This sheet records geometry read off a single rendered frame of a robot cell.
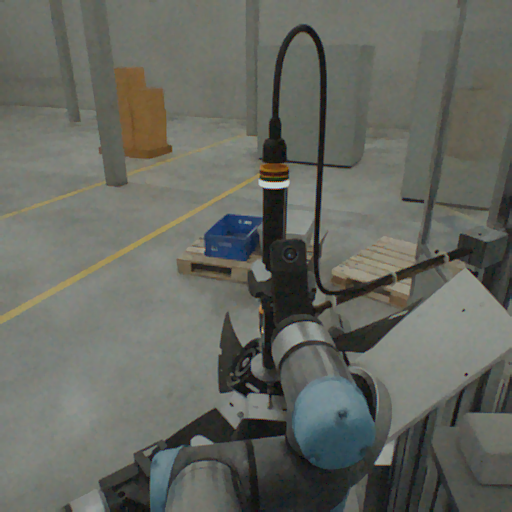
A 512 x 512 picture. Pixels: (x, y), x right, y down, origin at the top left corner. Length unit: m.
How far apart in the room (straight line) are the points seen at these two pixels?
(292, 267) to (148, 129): 8.30
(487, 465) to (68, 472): 1.85
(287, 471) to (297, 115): 7.67
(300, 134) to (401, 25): 5.52
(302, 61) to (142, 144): 3.34
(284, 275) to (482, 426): 0.83
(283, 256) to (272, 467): 0.24
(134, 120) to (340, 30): 6.45
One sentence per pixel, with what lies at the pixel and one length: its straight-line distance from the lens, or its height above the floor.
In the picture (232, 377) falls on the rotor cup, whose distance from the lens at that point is 0.94.
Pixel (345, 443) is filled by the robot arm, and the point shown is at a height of 1.47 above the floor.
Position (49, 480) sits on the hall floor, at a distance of 2.48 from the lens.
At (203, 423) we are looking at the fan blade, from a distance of 1.01.
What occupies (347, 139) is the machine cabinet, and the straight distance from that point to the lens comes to 7.84.
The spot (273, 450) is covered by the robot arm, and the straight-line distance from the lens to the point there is 0.52.
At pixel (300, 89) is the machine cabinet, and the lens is 7.98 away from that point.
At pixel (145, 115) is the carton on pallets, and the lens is 8.80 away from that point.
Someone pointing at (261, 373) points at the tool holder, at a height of 1.30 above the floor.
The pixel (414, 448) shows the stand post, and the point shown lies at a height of 1.00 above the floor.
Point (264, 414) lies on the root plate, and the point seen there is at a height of 1.19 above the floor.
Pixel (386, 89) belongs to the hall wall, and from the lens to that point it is 12.82.
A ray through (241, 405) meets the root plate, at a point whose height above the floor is 1.13.
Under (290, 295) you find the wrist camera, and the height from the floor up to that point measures 1.52.
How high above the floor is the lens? 1.80
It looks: 24 degrees down
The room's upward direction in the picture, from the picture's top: straight up
